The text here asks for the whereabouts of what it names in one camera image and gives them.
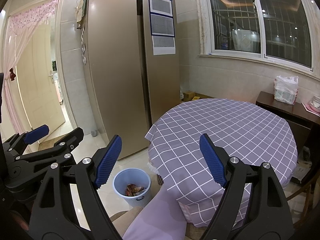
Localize red paper food bag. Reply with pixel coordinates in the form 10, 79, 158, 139
125, 184, 145, 197

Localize blue plastic trash bin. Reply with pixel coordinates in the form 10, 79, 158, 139
113, 168, 152, 207

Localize wooden chair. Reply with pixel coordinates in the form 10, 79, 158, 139
284, 175, 319, 231

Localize purple checked tablecloth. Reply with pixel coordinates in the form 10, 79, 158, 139
145, 99, 298, 227

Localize pink checked under-cloth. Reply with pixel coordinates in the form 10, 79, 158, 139
147, 162, 164, 186

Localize dark wooden side cabinet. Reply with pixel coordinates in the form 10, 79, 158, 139
255, 91, 319, 186

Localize cream interior door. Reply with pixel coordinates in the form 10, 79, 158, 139
16, 24, 66, 143

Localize cups and dishes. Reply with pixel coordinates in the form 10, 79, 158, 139
302, 100, 320, 116

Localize pink sheer curtain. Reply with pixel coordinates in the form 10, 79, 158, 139
3, 0, 60, 134

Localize white plastic shopping bag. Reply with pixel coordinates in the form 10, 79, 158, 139
274, 75, 299, 105

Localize gold double-door refrigerator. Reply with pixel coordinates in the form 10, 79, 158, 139
76, 0, 180, 159

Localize brown cardboard box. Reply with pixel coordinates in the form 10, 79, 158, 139
183, 91, 196, 102

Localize papers on fridge door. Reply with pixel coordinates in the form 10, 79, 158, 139
149, 0, 176, 55

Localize white framed window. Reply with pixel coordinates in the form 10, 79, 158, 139
197, 0, 319, 79

